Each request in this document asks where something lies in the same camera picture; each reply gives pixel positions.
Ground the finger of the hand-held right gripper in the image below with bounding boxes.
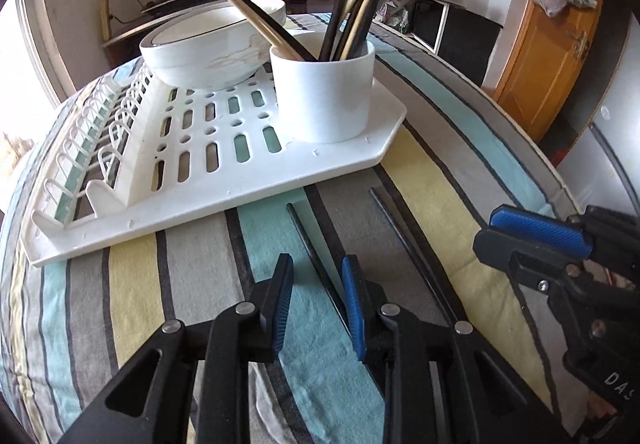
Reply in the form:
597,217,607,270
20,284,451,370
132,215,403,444
487,205,640,270
472,229,640,357

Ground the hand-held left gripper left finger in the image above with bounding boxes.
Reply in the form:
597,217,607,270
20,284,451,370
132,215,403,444
57,253,295,444

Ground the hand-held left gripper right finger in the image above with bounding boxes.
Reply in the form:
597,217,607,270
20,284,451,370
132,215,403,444
341,255,571,444

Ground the white chopstick holder cup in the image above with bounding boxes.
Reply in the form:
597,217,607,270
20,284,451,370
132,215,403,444
269,32,377,144

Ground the white plastic dish rack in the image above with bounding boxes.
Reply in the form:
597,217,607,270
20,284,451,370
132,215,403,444
30,59,408,267

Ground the striped tablecloth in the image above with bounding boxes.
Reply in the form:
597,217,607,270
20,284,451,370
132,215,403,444
0,12,596,444

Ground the wooden door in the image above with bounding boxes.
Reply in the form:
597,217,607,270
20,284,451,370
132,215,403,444
492,0,608,140

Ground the black white-framed cabinet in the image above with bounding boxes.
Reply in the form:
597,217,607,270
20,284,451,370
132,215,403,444
412,0,503,85

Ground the crumpled plastic bag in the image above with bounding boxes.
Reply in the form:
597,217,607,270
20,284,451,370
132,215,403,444
377,0,416,32

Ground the black stove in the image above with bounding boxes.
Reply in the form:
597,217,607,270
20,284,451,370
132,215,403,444
142,0,221,15

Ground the window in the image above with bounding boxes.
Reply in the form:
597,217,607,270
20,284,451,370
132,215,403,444
0,0,61,150

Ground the metal door handle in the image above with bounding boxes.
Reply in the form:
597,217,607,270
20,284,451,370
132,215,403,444
570,29,593,60

